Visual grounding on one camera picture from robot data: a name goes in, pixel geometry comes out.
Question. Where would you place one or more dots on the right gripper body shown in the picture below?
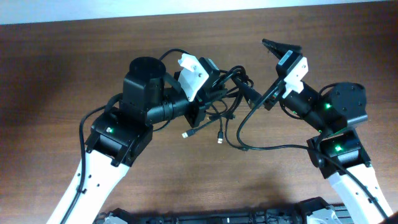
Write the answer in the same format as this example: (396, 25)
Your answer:
(274, 99)

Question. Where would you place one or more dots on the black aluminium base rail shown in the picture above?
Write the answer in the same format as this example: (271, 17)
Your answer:
(313, 210)

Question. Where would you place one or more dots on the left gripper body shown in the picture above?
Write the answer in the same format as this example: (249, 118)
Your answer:
(193, 111)

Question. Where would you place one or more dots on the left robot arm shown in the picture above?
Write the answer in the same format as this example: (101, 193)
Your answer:
(125, 127)

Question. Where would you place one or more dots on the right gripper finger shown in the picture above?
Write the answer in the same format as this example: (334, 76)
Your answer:
(251, 96)
(280, 49)

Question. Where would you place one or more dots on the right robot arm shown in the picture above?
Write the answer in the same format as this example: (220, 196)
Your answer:
(334, 111)

